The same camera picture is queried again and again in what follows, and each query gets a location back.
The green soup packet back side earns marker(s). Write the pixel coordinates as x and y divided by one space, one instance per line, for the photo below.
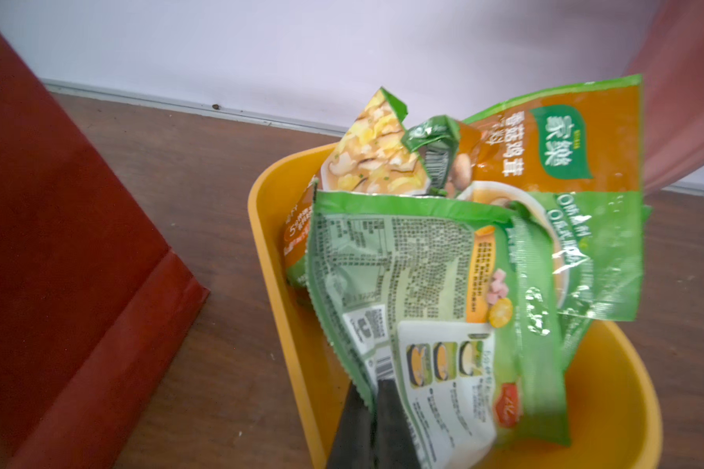
454 301

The orange green mushroom soup packet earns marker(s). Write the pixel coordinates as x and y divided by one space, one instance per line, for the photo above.
573 155

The yellow plastic tray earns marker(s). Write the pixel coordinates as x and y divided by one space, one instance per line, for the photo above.
615 417

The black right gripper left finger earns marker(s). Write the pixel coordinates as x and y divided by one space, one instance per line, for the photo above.
353 446

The red paper bag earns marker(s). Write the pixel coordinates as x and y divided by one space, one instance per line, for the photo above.
94 303

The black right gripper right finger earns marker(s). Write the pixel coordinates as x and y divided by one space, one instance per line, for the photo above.
393 445

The yellow corn soup packet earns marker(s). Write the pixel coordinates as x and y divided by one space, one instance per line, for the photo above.
371 159

